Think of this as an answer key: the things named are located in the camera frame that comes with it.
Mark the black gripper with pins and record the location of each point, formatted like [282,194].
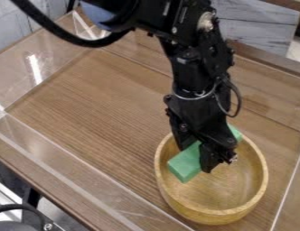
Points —
[199,119]

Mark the brown wooden bowl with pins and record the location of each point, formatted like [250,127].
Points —
[219,197]

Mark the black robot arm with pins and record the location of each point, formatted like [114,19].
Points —
[186,27]

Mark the black metal base with bolt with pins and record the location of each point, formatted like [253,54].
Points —
[40,222]

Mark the black table leg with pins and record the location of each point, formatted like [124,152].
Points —
[31,197]

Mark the clear acrylic tray wall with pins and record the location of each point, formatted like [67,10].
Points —
[83,120]

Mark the green rectangular block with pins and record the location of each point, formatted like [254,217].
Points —
[184,163]

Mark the clear acrylic corner bracket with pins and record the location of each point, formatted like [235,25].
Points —
[84,30]

